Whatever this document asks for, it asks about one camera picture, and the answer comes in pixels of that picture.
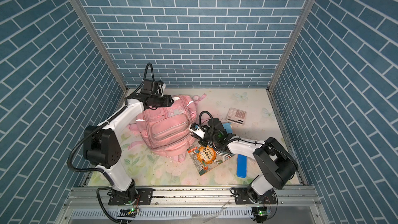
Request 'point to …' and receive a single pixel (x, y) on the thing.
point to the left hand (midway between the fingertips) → (169, 103)
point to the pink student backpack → (167, 130)
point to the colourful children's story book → (204, 158)
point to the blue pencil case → (241, 170)
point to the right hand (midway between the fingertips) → (193, 131)
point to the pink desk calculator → (237, 116)
